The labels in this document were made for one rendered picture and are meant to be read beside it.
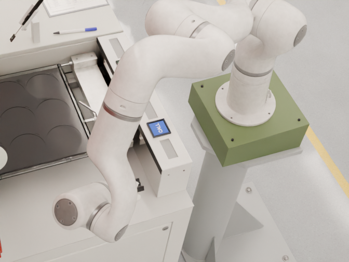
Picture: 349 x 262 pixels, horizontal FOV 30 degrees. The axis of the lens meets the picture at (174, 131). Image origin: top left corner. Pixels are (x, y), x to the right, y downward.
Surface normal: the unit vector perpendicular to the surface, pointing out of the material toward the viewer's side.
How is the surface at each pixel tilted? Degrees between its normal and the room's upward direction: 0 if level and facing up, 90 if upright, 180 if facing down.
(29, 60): 90
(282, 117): 4
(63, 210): 55
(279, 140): 90
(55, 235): 0
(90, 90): 0
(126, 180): 50
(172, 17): 26
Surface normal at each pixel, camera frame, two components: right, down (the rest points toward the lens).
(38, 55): 0.39, 0.75
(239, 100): -0.52, 0.66
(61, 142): 0.12, -0.62
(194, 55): 0.24, 0.38
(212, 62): 0.27, 0.58
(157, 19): -0.47, -0.07
